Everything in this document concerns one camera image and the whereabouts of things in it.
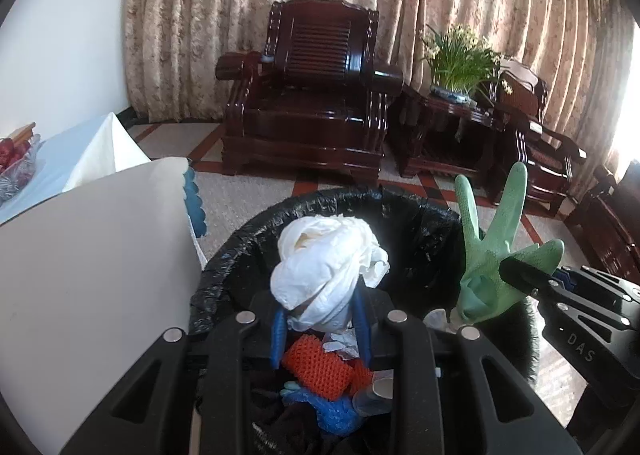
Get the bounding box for black trash bin with bag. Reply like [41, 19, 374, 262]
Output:
[188, 185, 544, 455]

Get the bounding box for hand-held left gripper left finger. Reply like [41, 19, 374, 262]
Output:
[59, 290, 290, 455]

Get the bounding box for dark wooden side table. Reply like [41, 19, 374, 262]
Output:
[390, 84, 507, 182]

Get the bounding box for clear plastic cup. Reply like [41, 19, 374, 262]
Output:
[351, 374, 397, 417]

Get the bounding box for white tissue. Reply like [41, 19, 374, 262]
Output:
[270, 215, 391, 334]

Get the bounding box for light blue tablecloth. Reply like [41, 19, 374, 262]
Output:
[0, 112, 154, 227]

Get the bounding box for potted green plant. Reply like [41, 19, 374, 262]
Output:
[419, 24, 514, 104]

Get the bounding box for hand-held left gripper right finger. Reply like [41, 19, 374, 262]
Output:
[352, 280, 584, 455]

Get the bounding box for dark wooden armchair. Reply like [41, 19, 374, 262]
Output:
[475, 56, 589, 217]
[216, 0, 405, 187]

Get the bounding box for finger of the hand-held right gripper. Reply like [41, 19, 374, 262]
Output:
[551, 265, 640, 322]
[500, 256, 640, 387]

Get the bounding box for green rubber glove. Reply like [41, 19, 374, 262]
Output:
[454, 162, 566, 326]

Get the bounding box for white paper scraps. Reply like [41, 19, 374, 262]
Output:
[321, 326, 359, 362]

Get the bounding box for blue foam net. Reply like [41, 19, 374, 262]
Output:
[281, 391, 362, 437]

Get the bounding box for orange foam net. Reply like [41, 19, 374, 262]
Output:
[281, 335, 374, 402]

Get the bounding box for patterned beige curtain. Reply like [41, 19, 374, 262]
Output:
[122, 0, 639, 186]

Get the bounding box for blue scalloped table edge trim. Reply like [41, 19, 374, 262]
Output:
[181, 166, 209, 239]

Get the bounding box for dark wooden chair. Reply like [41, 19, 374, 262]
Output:
[564, 164, 640, 287]

